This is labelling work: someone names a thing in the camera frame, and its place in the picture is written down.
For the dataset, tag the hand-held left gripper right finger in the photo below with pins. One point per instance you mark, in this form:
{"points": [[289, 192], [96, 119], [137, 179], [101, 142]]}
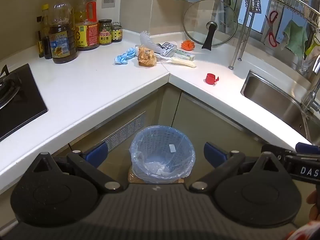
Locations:
{"points": [[214, 155]]}

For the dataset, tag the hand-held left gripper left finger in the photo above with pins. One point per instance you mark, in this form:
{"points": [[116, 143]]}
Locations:
{"points": [[96, 152]]}

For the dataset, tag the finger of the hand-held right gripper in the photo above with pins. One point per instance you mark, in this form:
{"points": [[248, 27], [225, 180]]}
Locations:
{"points": [[275, 151], [307, 148]]}

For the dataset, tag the trash bin with blue liner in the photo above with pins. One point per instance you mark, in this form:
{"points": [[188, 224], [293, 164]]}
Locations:
{"points": [[162, 150]]}

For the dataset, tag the white green medicine box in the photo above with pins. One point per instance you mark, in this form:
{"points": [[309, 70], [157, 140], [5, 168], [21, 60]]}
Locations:
{"points": [[183, 55]]}

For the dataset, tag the orange mesh scrubber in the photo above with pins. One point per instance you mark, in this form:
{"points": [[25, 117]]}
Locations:
{"points": [[188, 45]]}

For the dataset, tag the person's right hand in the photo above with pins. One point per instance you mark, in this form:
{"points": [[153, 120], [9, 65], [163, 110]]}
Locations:
{"points": [[313, 197]]}

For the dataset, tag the beige kitchen cabinet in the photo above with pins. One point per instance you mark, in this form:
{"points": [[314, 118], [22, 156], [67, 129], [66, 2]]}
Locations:
{"points": [[200, 120]]}

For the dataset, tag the chrome faucet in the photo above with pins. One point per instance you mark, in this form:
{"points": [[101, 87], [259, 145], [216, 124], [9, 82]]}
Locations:
{"points": [[310, 100]]}

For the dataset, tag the stainless steel sink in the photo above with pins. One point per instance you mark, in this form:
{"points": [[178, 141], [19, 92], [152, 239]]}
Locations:
{"points": [[270, 97]]}

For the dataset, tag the red white patterned clothing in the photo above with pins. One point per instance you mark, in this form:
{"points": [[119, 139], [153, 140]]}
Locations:
{"points": [[305, 232]]}

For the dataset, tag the red small cup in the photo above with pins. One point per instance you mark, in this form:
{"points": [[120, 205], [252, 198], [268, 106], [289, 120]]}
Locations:
{"points": [[210, 78]]}

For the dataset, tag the black gas stove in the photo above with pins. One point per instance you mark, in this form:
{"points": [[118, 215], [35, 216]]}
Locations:
{"points": [[20, 105]]}

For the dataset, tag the blue crumpled glove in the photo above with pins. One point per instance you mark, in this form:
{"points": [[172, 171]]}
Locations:
{"points": [[125, 56]]}

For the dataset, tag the yellow green cloth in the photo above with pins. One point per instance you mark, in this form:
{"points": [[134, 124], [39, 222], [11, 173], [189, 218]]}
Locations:
{"points": [[311, 46]]}

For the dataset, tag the crumpled brown paper bag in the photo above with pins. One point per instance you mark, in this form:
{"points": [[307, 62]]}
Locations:
{"points": [[146, 56]]}

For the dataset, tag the dark soy sauce bottle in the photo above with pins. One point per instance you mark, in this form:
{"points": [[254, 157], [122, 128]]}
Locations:
{"points": [[62, 42]]}

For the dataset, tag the white box black print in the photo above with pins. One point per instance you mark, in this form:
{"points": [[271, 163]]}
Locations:
{"points": [[167, 49]]}

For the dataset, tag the large sauce jar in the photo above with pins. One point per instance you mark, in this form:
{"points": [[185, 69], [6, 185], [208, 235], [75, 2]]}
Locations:
{"points": [[105, 33]]}

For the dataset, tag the red scissors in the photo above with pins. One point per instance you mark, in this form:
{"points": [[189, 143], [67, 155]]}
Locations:
{"points": [[271, 30]]}

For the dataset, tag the small dark sauce bottle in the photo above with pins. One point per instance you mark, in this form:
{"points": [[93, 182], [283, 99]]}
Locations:
{"points": [[39, 45]]}

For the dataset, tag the small sauce jar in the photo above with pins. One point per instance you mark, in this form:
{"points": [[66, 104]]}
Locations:
{"points": [[116, 32]]}

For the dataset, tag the white bottle brush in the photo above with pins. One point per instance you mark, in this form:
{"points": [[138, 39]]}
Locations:
{"points": [[148, 41]]}

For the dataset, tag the stainless steel dish rack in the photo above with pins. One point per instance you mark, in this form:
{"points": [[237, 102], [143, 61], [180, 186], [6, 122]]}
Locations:
{"points": [[250, 30]]}

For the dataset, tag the glass pot lid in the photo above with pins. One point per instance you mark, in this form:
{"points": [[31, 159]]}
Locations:
{"points": [[200, 22]]}

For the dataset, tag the yellow oil bottle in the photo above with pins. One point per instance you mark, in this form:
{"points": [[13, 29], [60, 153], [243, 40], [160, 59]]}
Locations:
{"points": [[45, 27]]}

